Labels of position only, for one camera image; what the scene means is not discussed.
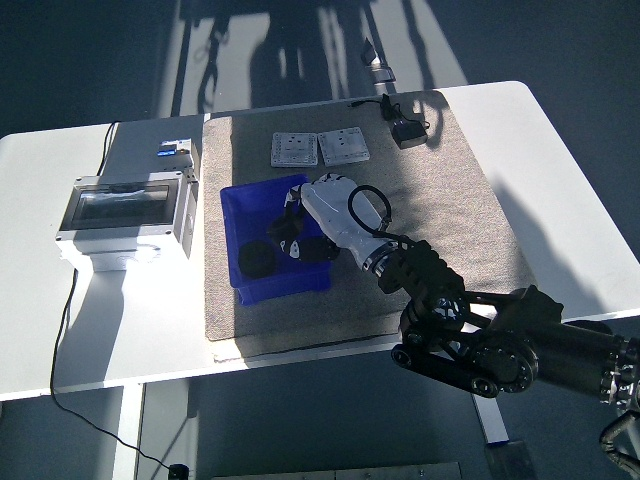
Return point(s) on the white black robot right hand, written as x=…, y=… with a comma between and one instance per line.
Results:
x=332, y=210

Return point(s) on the black plastic nut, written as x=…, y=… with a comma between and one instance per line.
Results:
x=256, y=260

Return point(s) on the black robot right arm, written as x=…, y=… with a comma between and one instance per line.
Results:
x=525, y=350

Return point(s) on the blue plastic box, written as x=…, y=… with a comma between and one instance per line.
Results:
x=250, y=215

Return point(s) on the white distribution box clear lid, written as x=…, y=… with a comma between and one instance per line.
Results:
x=125, y=220

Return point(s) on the white square socket plate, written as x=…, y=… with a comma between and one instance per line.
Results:
x=345, y=145
x=294, y=149

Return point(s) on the grey-brown table mat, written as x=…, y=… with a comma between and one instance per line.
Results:
x=440, y=210

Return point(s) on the circuit breaker with blue label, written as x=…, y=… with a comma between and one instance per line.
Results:
x=172, y=147

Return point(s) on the white table leg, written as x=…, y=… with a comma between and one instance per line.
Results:
x=127, y=435
x=492, y=420

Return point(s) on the black floor plug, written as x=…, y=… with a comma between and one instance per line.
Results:
x=178, y=472

